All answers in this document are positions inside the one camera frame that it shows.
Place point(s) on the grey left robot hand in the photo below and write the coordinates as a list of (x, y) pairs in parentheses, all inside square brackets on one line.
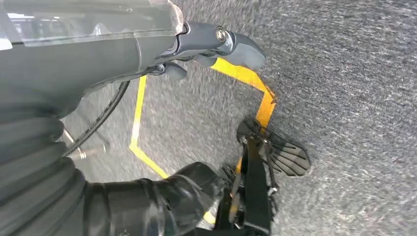
[(81, 49)]

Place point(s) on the black left robot leg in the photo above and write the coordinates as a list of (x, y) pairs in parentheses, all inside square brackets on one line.
[(257, 195)]

